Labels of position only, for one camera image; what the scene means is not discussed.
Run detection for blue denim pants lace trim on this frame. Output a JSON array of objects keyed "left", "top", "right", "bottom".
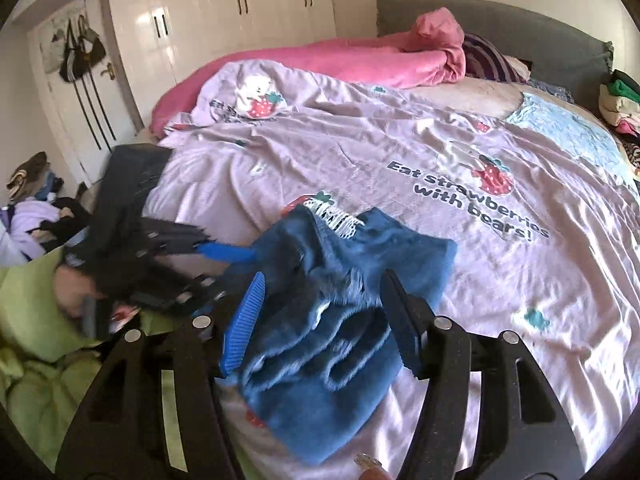
[{"left": 221, "top": 196, "right": 457, "bottom": 466}]

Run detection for person's left hand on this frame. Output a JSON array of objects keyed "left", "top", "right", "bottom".
[{"left": 52, "top": 266, "right": 104, "bottom": 318}]

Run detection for pile of clothes on floor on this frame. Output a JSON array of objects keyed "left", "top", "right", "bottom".
[{"left": 1, "top": 151, "right": 91, "bottom": 268}]

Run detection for green fleece sleeve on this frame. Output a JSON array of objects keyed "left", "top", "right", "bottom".
[{"left": 0, "top": 246, "right": 181, "bottom": 474}]

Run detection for hanging bags on door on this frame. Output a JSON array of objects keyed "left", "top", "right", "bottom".
[{"left": 58, "top": 14, "right": 106, "bottom": 84}]

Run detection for lilac strawberry bear duvet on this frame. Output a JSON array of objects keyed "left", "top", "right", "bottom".
[{"left": 144, "top": 60, "right": 639, "bottom": 479}]

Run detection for cream white wardrobe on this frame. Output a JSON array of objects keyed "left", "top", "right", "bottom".
[{"left": 10, "top": 0, "right": 336, "bottom": 134}]

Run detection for pink blanket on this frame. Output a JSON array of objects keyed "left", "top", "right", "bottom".
[{"left": 149, "top": 8, "right": 466, "bottom": 139}]

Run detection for light blue bed sheet patch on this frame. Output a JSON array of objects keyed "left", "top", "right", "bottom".
[{"left": 504, "top": 92, "right": 634, "bottom": 183}]

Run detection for beige fluffy mattress pad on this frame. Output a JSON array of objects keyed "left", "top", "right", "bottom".
[{"left": 408, "top": 77, "right": 524, "bottom": 119}]

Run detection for purple striped pillow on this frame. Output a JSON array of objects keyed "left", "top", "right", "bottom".
[{"left": 462, "top": 34, "right": 529, "bottom": 84}]

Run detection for stack of folded clothes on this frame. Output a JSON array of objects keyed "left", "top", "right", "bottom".
[{"left": 599, "top": 70, "right": 640, "bottom": 178}]

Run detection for dark grey headboard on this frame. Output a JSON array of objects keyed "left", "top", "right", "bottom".
[{"left": 376, "top": 0, "right": 614, "bottom": 114}]

